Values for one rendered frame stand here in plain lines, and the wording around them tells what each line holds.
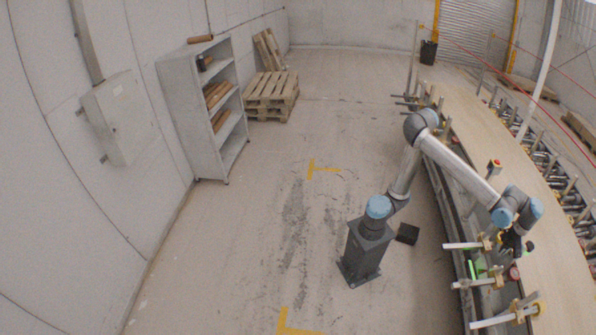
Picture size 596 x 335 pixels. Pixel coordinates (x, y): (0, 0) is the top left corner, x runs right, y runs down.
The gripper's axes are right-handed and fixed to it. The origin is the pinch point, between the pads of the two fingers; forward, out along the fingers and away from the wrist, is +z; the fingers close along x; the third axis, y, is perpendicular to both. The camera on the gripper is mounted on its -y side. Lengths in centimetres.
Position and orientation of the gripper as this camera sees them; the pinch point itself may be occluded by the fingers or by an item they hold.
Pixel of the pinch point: (499, 255)
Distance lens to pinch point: 140.5
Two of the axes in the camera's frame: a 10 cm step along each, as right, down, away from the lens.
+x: -9.9, -0.5, 1.4
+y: 1.4, -6.6, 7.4
